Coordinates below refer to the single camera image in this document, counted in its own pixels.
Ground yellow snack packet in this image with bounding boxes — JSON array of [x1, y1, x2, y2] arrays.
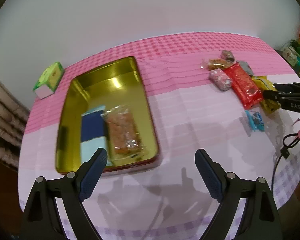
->
[[250, 75, 281, 114]]

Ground red snack packet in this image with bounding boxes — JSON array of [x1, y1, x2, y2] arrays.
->
[[223, 63, 263, 110]]

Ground small blue candy packet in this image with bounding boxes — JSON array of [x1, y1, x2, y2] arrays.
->
[[245, 110, 265, 132]]

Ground grey sesame snack packet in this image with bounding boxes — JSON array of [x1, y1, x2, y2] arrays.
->
[[238, 61, 254, 76]]

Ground pink patterned snack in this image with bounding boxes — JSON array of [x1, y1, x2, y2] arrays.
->
[[209, 68, 232, 91]]

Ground small brown candy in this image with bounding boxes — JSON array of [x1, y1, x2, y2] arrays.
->
[[221, 50, 235, 62]]

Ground clear bag fried snacks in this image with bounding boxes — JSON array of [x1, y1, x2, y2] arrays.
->
[[201, 59, 234, 71]]

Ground navy and teal snack pack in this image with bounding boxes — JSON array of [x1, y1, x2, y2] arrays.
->
[[80, 105, 113, 167]]

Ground clear peanut brittle packet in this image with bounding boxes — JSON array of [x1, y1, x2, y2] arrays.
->
[[103, 105, 144, 162]]

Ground pink checkered tablecloth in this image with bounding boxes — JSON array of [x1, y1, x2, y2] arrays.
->
[[18, 33, 300, 239]]

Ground beige patterned curtain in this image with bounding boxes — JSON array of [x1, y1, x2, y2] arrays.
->
[[0, 81, 29, 170]]

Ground green tissue box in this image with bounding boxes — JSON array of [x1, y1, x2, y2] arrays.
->
[[33, 62, 65, 99]]

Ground gold and maroon toffee tin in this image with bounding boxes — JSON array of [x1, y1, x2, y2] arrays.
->
[[55, 56, 160, 174]]

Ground black cable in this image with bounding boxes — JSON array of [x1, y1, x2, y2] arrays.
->
[[271, 125, 300, 188]]

